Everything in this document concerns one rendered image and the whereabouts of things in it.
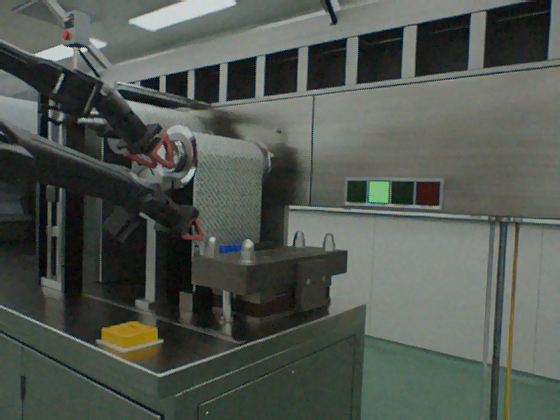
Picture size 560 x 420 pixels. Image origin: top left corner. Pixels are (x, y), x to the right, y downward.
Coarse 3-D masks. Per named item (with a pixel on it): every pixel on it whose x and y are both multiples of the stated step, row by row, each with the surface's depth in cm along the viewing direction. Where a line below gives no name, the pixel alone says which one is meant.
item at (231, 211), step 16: (208, 192) 108; (224, 192) 112; (240, 192) 117; (256, 192) 121; (208, 208) 108; (224, 208) 112; (240, 208) 117; (256, 208) 122; (192, 224) 105; (208, 224) 108; (224, 224) 113; (240, 224) 117; (256, 224) 122; (192, 240) 105; (224, 240) 113; (240, 240) 118; (256, 240) 123
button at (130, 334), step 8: (104, 328) 81; (112, 328) 81; (120, 328) 81; (128, 328) 81; (136, 328) 81; (144, 328) 82; (152, 328) 82; (104, 336) 80; (112, 336) 79; (120, 336) 77; (128, 336) 77; (136, 336) 79; (144, 336) 80; (152, 336) 81; (120, 344) 77; (128, 344) 77; (136, 344) 79
